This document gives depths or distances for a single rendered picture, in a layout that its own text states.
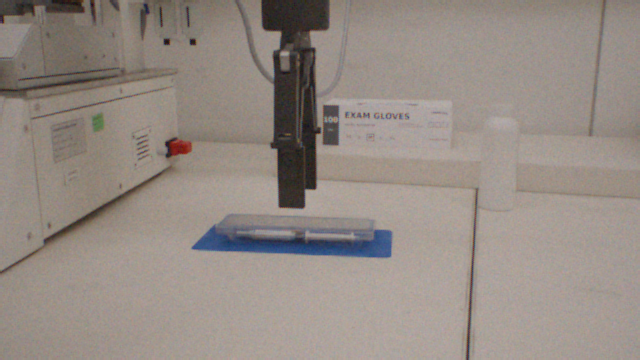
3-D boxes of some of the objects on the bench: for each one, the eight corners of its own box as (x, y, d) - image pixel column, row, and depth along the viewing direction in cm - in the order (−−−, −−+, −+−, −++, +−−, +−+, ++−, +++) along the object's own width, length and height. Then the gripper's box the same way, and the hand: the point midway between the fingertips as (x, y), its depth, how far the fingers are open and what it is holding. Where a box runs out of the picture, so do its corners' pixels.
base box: (5, 162, 117) (-6, 70, 114) (198, 167, 113) (194, 73, 110) (-315, 267, 66) (-356, 101, 62) (29, 280, 62) (9, 108, 58)
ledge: (319, 146, 134) (319, 126, 133) (763, 166, 114) (767, 142, 113) (274, 176, 106) (274, 151, 105) (856, 211, 85) (862, 179, 84)
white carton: (332, 134, 122) (332, 97, 121) (450, 137, 118) (451, 99, 117) (321, 145, 111) (321, 104, 109) (451, 149, 107) (453, 106, 105)
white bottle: (504, 214, 84) (511, 108, 81) (471, 207, 87) (477, 105, 84) (521, 206, 88) (528, 105, 84) (488, 200, 91) (495, 102, 88)
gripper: (281, -1, 78) (285, 177, 83) (235, -12, 58) (244, 223, 63) (340, -2, 77) (340, 178, 82) (315, -13, 57) (317, 225, 62)
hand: (298, 175), depth 72 cm, fingers open, 8 cm apart
